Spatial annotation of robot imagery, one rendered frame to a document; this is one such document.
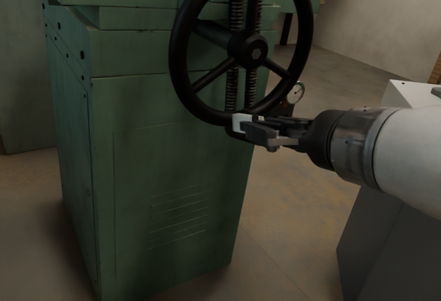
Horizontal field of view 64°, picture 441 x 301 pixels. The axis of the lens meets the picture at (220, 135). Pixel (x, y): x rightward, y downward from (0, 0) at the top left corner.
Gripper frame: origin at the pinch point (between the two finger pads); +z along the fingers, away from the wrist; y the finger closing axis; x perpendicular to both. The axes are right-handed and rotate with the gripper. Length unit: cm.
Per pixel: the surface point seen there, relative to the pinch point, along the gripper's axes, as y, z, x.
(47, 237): 28, 82, 45
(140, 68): 9.4, 22.5, -10.1
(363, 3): -324, 215, -68
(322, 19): -322, 271, -58
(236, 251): -30, 51, 57
